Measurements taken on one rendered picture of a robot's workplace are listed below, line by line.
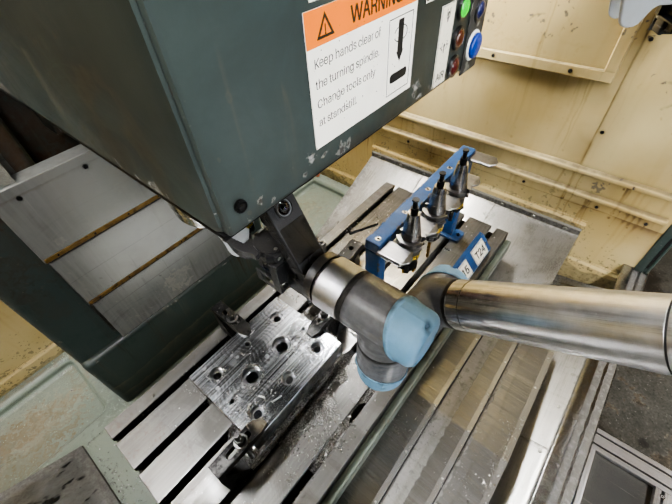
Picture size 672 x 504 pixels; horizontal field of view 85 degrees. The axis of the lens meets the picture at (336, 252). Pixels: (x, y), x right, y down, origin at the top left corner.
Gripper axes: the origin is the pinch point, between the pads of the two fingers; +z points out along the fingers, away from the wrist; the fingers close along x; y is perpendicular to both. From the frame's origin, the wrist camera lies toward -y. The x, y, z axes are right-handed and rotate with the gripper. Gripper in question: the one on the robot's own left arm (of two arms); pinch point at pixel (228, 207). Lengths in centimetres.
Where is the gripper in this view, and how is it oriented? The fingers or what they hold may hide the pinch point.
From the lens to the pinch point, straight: 59.4
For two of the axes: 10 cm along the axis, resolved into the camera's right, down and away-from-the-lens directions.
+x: 6.4, -5.9, 5.0
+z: -7.7, -4.6, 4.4
